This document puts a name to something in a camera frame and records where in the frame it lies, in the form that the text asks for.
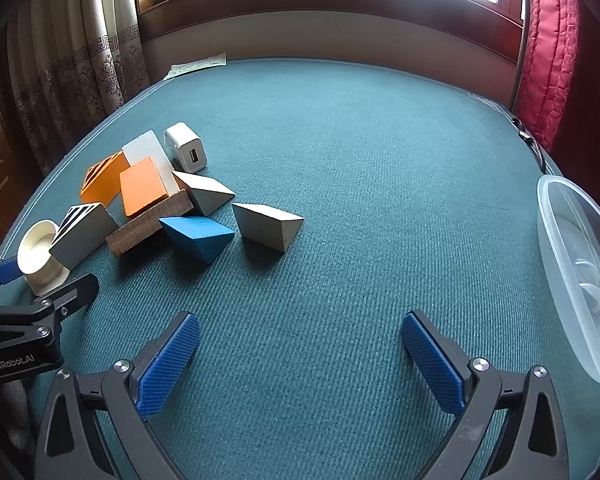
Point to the person's left hand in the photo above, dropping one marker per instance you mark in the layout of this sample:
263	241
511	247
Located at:
15	410

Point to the blue wedge block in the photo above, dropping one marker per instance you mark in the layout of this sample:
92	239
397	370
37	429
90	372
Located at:
200	240

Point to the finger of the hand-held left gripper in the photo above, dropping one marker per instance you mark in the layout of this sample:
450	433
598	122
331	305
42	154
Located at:
7	270
75	292

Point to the orange black-striped wedge block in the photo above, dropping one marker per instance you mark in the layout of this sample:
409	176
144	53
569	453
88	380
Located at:
102	187
142	187

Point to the red quilted curtain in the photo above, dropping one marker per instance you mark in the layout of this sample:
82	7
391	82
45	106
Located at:
550	60

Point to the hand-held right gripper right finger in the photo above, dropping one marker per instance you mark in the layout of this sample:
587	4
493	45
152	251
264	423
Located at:
432	367

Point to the black wristwatch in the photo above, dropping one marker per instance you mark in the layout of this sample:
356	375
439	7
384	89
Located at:
526	136

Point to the pale printed paper sheet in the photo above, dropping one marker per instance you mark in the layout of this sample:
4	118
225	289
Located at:
200	64

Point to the clear plastic bowl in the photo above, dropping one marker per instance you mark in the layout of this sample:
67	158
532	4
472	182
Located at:
575	270

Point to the white wall charger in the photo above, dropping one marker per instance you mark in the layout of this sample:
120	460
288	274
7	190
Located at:
182	147

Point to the green felt table cover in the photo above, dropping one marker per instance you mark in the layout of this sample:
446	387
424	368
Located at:
355	185

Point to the beige patterned curtain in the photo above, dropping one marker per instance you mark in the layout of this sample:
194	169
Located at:
80	60

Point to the pale wooden wedge block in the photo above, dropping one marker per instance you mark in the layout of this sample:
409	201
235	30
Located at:
205	195
265	227

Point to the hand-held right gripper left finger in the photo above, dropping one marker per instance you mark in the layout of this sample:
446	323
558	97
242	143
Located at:
170	367

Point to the brown wooden block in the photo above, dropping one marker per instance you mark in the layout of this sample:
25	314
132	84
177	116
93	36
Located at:
140	232

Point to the white black-striped wedge block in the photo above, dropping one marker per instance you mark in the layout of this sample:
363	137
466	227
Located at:
85	237
145	150

